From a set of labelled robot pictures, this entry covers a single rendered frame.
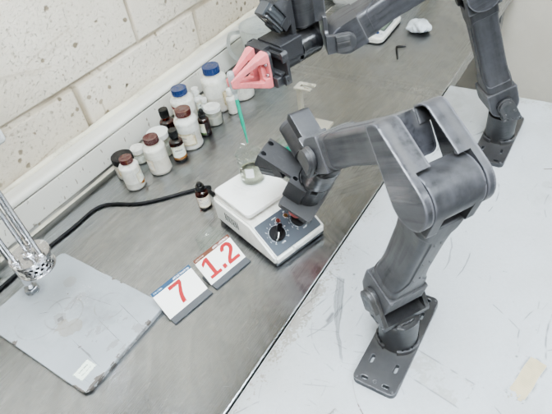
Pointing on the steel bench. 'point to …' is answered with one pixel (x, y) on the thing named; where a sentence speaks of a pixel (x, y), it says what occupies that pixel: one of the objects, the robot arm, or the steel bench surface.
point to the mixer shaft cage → (17, 259)
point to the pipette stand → (303, 102)
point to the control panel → (293, 234)
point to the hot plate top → (250, 195)
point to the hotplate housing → (239, 223)
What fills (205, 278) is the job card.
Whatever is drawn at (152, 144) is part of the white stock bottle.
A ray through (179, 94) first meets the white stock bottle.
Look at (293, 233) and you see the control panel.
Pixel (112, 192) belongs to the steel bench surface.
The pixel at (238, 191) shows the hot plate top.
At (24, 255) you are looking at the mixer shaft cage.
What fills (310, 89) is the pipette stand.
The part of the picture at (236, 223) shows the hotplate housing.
